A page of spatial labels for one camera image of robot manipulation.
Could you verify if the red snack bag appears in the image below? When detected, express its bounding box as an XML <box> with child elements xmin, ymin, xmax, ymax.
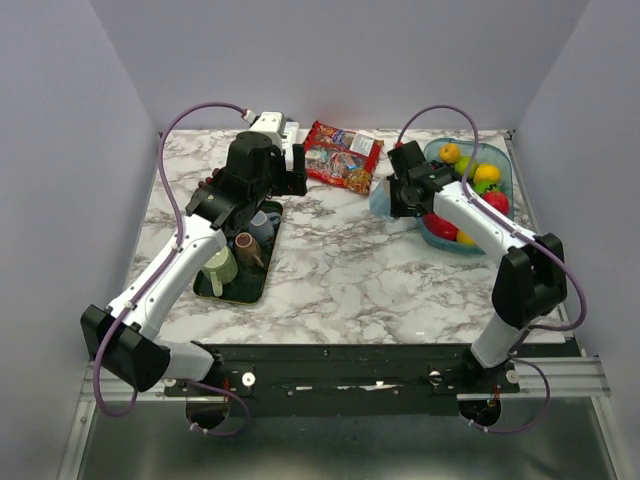
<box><xmin>303</xmin><ymin>121</ymin><xmax>384</xmax><ymax>195</ymax></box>

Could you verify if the yellow lemon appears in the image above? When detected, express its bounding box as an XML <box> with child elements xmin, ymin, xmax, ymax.
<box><xmin>456</xmin><ymin>230</ymin><xmax>476</xmax><ymax>246</ymax></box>

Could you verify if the red grape bunch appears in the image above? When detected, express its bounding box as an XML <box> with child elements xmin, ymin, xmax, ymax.
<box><xmin>198</xmin><ymin>168</ymin><xmax>220</xmax><ymax>188</ymax></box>

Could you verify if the teal plastic fruit bowl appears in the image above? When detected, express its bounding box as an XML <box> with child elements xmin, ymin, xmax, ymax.
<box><xmin>416</xmin><ymin>138</ymin><xmax>515</xmax><ymax>256</ymax></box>

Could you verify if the aluminium rail frame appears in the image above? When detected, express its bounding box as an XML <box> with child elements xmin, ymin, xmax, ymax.
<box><xmin>60</xmin><ymin>340</ymin><xmax>625</xmax><ymax>479</ymax></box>

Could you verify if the purple cable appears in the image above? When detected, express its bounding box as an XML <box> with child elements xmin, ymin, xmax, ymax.
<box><xmin>93</xmin><ymin>102</ymin><xmax>251</xmax><ymax>437</ymax></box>
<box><xmin>397</xmin><ymin>104</ymin><xmax>589</xmax><ymax>434</ymax></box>

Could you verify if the grey blue mug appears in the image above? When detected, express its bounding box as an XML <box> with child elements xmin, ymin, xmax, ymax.
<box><xmin>248</xmin><ymin>210</ymin><xmax>281</xmax><ymax>244</ymax></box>

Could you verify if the yellow orange fruit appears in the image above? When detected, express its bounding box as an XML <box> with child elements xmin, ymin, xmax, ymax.
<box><xmin>473</xmin><ymin>163</ymin><xmax>502</xmax><ymax>184</ymax></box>

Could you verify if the red apple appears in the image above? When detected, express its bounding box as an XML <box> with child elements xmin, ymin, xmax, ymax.
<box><xmin>481</xmin><ymin>192</ymin><xmax>510</xmax><ymax>216</ymax></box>

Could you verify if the brown striped mug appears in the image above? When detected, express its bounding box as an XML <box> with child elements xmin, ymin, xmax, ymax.
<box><xmin>234</xmin><ymin>232</ymin><xmax>265</xmax><ymax>269</ymax></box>

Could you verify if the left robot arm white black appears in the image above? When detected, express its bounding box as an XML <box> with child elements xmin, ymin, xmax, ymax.
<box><xmin>80</xmin><ymin>131</ymin><xmax>307</xmax><ymax>395</ymax></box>

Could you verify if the red dragon fruit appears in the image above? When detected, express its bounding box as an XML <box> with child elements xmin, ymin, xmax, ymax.
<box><xmin>422</xmin><ymin>213</ymin><xmax>458</xmax><ymax>241</ymax></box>

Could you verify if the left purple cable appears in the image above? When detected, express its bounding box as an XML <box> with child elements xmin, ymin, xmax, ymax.
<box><xmin>93</xmin><ymin>102</ymin><xmax>251</xmax><ymax>437</ymax></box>

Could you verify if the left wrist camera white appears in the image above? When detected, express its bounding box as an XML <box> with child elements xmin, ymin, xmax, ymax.
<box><xmin>249</xmin><ymin>112</ymin><xmax>299</xmax><ymax>151</ymax></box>

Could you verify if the green lime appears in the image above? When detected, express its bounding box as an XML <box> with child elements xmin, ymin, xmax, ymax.
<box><xmin>454</xmin><ymin>156</ymin><xmax>479</xmax><ymax>182</ymax></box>

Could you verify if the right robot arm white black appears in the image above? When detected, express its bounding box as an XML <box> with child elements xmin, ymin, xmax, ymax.
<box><xmin>384</xmin><ymin>141</ymin><xmax>567</xmax><ymax>392</ymax></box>

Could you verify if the light blue mug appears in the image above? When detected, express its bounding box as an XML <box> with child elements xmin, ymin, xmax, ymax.
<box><xmin>369</xmin><ymin>178</ymin><xmax>398</xmax><ymax>222</ymax></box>

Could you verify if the light green mug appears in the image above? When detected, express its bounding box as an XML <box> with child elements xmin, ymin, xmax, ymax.
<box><xmin>201</xmin><ymin>246</ymin><xmax>238</xmax><ymax>297</ymax></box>

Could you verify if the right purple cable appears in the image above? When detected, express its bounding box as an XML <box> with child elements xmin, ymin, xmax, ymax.
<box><xmin>397</xmin><ymin>104</ymin><xmax>589</xmax><ymax>434</ymax></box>

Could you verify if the green apple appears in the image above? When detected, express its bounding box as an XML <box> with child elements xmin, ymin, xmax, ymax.
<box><xmin>473</xmin><ymin>181</ymin><xmax>502</xmax><ymax>196</ymax></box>

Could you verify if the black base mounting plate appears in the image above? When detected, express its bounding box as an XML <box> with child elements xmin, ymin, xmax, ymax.
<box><xmin>165</xmin><ymin>344</ymin><xmax>519</xmax><ymax>417</ymax></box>

